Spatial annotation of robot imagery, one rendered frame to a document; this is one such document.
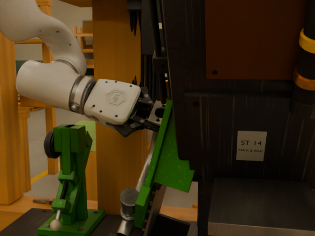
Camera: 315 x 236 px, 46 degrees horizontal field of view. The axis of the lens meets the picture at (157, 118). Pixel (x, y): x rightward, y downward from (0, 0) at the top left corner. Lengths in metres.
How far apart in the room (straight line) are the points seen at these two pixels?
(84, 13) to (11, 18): 10.92
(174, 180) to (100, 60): 0.50
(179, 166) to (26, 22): 0.40
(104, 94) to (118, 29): 0.31
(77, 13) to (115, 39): 10.71
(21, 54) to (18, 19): 11.85
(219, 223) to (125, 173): 0.63
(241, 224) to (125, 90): 0.41
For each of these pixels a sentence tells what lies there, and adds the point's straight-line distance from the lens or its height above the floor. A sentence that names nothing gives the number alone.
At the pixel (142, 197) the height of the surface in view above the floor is 1.10.
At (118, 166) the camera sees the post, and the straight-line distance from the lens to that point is 1.11.
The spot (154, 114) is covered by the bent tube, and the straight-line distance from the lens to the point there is 0.78.
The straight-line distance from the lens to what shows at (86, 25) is 11.60.
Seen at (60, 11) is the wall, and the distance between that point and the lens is 12.01.
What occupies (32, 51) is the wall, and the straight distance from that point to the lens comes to 12.42.
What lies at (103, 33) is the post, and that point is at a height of 1.41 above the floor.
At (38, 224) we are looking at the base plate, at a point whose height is 0.90.
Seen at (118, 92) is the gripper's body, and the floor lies 1.27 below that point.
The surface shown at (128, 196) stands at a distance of 0.72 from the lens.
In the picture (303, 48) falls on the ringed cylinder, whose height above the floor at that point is 1.36.
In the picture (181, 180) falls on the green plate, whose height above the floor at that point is 1.12.
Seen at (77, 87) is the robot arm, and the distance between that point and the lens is 0.80.
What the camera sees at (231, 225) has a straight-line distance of 0.52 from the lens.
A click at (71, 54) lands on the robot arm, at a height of 1.35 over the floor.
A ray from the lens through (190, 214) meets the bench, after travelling 1.17.
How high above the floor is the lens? 1.35
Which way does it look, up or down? 9 degrees down
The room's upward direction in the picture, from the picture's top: straight up
